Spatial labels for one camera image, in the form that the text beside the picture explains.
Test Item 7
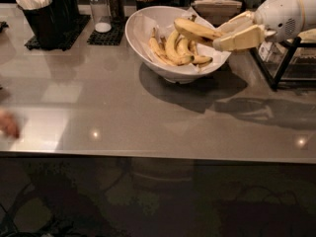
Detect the black rubber mat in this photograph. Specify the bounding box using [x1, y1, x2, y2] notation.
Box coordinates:
[25, 15, 91, 51]
[87, 17, 125, 45]

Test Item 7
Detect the front black cutlery holder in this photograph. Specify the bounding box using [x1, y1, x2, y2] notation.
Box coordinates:
[19, 3, 62, 49]

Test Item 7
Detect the brown paper napkin box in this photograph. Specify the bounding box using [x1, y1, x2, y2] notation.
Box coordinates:
[191, 0, 243, 25]

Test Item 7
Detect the left small yellow banana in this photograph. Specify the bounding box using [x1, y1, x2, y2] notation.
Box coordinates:
[148, 28, 175, 66]

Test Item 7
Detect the black cutlery holder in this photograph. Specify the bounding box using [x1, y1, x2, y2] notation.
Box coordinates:
[19, 3, 62, 49]
[52, 0, 79, 26]

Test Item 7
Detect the glass pepper shaker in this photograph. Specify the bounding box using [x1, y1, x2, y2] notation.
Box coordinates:
[108, 0, 125, 23]

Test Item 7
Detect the black wire rack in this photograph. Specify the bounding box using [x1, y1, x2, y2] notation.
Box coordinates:
[250, 37, 316, 91]

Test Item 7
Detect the rear black cutlery holder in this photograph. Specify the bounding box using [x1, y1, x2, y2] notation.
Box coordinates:
[52, 0, 79, 26]

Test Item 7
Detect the blurred person hand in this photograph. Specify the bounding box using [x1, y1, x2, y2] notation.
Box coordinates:
[0, 109, 20, 139]

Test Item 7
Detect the glass salt shaker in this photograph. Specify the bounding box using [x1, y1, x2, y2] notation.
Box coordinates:
[89, 0, 112, 34]

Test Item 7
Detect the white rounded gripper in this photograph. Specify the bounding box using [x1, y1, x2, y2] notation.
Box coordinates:
[212, 0, 316, 51]

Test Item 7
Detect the white tilted ceramic bowl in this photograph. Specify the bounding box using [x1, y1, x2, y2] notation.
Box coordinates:
[125, 6, 230, 84]

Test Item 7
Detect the right black rubber mat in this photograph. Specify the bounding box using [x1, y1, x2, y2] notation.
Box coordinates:
[87, 17, 125, 45]

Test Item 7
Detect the left black rubber mat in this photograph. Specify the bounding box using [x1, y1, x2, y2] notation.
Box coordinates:
[25, 15, 91, 51]

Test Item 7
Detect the front large yellow banana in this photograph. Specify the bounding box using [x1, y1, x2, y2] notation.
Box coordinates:
[165, 30, 194, 66]

